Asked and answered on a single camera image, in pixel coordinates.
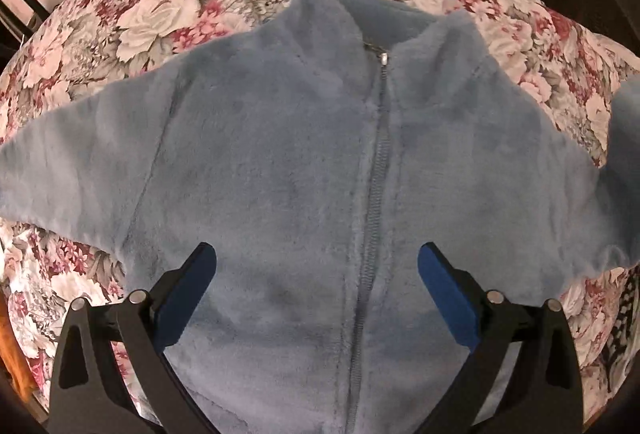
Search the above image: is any blue fleece zip jacket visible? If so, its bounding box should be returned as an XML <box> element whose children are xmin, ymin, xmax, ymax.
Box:
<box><xmin>1</xmin><ymin>0</ymin><xmax>639</xmax><ymax>433</ymax></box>

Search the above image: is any floral bed sheet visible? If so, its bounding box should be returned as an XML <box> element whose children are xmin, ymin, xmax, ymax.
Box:
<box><xmin>1</xmin><ymin>0</ymin><xmax>639</xmax><ymax>425</ymax></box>

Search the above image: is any orange cloth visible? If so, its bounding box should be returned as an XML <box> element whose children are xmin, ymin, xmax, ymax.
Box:
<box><xmin>0</xmin><ymin>295</ymin><xmax>39</xmax><ymax>404</ymax></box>

